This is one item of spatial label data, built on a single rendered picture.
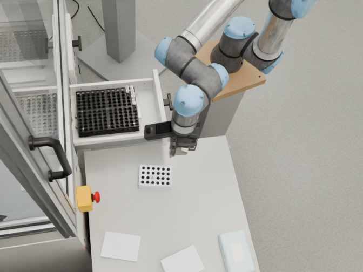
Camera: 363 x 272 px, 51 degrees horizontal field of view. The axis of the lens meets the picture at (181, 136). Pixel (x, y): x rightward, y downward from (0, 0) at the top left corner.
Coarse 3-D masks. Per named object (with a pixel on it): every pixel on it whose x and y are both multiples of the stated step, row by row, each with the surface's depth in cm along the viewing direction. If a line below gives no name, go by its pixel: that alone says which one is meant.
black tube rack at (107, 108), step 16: (80, 96) 144; (96, 96) 144; (112, 96) 148; (128, 96) 146; (80, 112) 141; (96, 112) 141; (112, 112) 142; (128, 112) 143; (80, 128) 138; (96, 128) 142; (112, 128) 139; (128, 128) 143
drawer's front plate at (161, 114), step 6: (156, 72) 149; (156, 78) 148; (156, 84) 146; (156, 90) 145; (156, 96) 148; (156, 102) 150; (162, 102) 143; (156, 108) 152; (162, 108) 142; (162, 114) 141; (162, 120) 140; (162, 138) 144; (162, 144) 146
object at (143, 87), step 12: (84, 84) 147; (96, 84) 147; (108, 84) 148; (120, 84) 150; (132, 84) 151; (144, 84) 153; (72, 96) 151; (144, 96) 154; (72, 108) 148; (144, 108) 152; (144, 120) 149; (156, 120) 150; (72, 132) 144; (132, 132) 146; (84, 144) 138; (96, 144) 139; (108, 144) 141; (120, 144) 142
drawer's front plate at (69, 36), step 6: (66, 18) 156; (66, 24) 155; (66, 30) 153; (66, 36) 152; (72, 36) 160; (72, 48) 153; (72, 54) 150; (72, 60) 147; (72, 66) 146; (72, 72) 147; (72, 78) 150; (72, 84) 154
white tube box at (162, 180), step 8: (144, 168) 147; (152, 168) 147; (160, 168) 145; (168, 168) 147; (144, 176) 143; (160, 176) 144; (168, 176) 144; (144, 184) 142; (152, 184) 146; (160, 184) 143; (168, 184) 145
